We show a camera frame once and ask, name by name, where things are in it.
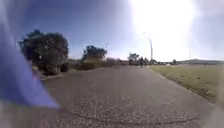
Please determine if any street lamp pole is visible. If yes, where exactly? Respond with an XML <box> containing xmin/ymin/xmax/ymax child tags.
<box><xmin>142</xmin><ymin>31</ymin><xmax>154</xmax><ymax>63</ymax></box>

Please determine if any large dark tree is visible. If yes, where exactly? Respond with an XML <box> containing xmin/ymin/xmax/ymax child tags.
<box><xmin>18</xmin><ymin>29</ymin><xmax>70</xmax><ymax>76</ymax></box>

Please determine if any small distant tree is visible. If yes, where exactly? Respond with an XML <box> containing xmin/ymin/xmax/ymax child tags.
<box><xmin>127</xmin><ymin>52</ymin><xmax>141</xmax><ymax>66</ymax></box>

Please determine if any grey asphalt path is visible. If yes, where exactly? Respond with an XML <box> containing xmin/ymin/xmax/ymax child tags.
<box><xmin>19</xmin><ymin>65</ymin><xmax>224</xmax><ymax>128</ymax></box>

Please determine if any row of low bushes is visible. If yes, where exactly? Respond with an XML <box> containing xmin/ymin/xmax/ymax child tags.
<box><xmin>60</xmin><ymin>57</ymin><xmax>129</xmax><ymax>73</ymax></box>

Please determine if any person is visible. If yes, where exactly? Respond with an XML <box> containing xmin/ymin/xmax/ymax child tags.
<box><xmin>138</xmin><ymin>56</ymin><xmax>145</xmax><ymax>68</ymax></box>

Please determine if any distant hill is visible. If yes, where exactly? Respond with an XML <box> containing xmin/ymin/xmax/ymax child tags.
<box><xmin>178</xmin><ymin>58</ymin><xmax>224</xmax><ymax>66</ymax></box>

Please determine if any dry grass field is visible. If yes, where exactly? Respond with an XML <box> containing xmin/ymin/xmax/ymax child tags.
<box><xmin>147</xmin><ymin>63</ymin><xmax>224</xmax><ymax>104</ymax></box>

